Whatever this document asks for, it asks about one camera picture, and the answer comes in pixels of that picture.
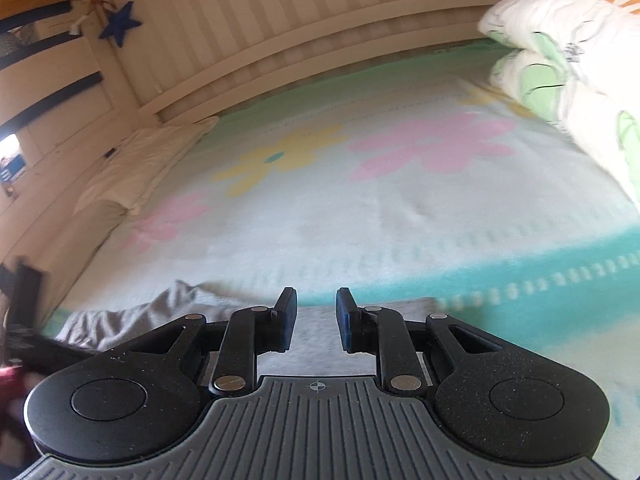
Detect pastel floral blanket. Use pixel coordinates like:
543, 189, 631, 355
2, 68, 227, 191
40, 42, 640, 461

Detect person's left forearm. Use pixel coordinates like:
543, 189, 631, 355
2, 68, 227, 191
0, 364, 37, 413

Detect grey pants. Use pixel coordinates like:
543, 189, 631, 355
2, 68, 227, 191
55, 280, 437, 378

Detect plain white pillow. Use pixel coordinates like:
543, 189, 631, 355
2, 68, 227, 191
74, 115, 221, 217

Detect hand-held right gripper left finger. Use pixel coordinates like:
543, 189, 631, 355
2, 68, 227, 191
136, 287, 299, 396

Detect leaf print white duvet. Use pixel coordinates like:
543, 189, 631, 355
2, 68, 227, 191
477, 0, 640, 213

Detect blue star decoration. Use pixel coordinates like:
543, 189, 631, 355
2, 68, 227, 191
98, 0, 144, 41

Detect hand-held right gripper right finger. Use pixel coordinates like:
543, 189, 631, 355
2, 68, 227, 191
336, 287, 504, 395

